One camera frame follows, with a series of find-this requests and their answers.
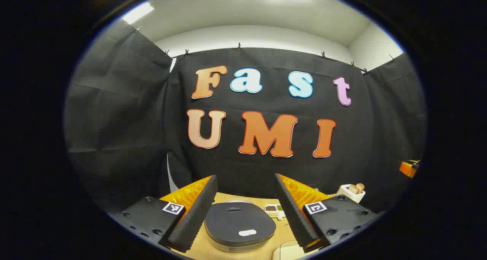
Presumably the dark grey rice cooker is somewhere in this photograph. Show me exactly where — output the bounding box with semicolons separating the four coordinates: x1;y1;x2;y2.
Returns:
204;198;277;253

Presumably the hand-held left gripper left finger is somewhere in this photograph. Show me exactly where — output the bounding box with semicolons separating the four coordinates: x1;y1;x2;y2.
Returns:
108;175;218;253

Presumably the white toaster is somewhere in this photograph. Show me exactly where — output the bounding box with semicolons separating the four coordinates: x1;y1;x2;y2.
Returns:
337;184;366;203

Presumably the black backdrop cloth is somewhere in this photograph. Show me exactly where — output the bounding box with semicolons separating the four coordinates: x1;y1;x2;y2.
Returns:
64;18;427;215

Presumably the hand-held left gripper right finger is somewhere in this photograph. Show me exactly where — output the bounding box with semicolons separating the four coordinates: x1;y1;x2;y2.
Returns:
275;173;385;254

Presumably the white divided bean dish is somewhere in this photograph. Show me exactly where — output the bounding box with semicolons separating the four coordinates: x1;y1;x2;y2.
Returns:
264;204;286;219

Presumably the white flat tray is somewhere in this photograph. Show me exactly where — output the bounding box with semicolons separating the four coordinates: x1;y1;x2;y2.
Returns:
272;240;305;260

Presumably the ceiling light panel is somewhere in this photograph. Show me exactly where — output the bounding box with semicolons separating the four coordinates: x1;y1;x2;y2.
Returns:
121;2;154;24

